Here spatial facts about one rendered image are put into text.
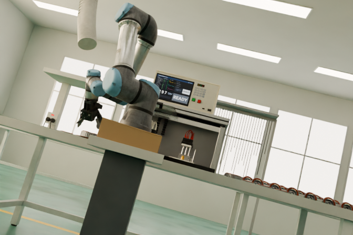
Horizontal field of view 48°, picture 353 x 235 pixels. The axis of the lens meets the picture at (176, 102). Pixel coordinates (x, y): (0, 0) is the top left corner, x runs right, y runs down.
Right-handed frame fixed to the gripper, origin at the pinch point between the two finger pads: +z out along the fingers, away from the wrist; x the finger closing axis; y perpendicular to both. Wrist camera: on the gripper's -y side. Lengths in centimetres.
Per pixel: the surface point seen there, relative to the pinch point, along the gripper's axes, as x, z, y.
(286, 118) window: 145, 187, -676
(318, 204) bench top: 127, 10, -4
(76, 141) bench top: -3.8, 4.9, 8.0
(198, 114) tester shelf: 51, -7, -47
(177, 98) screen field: 35, -13, -52
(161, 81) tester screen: 21, -21, -55
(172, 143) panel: 37, 18, -48
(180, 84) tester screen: 34, -21, -56
